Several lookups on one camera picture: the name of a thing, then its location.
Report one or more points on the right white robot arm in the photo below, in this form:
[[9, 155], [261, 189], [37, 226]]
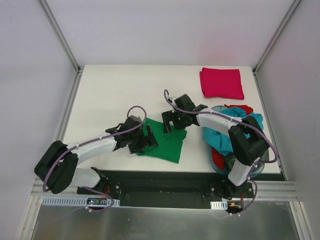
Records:
[[247, 139]]

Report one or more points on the folded pink t shirt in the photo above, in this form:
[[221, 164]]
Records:
[[221, 83]]

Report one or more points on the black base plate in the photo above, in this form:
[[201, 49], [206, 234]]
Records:
[[182, 190]]

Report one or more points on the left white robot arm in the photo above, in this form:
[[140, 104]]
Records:
[[58, 167]]

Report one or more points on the grey t shirt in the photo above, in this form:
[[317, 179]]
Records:
[[230, 159]]

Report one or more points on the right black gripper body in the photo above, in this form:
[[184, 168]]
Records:
[[173, 119]]

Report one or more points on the aluminium frame post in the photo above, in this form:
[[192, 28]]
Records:
[[44, 5], [294, 5]]

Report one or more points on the turquoise t shirt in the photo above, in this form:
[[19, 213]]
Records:
[[221, 142]]

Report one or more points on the red t shirt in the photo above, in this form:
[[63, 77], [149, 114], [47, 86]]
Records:
[[217, 158]]

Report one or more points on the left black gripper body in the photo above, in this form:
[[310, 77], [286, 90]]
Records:
[[141, 139]]

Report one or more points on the right white cable duct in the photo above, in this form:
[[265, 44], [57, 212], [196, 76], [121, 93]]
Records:
[[219, 205]]

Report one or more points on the green t shirt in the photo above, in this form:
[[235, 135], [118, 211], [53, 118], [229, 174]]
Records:
[[169, 144]]

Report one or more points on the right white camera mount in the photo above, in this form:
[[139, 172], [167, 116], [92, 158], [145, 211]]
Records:
[[172, 97]]

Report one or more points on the left aluminium frame post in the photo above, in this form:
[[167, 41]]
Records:
[[44, 5]]

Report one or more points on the right aluminium frame post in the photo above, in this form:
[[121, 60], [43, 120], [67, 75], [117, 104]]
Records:
[[294, 5]]

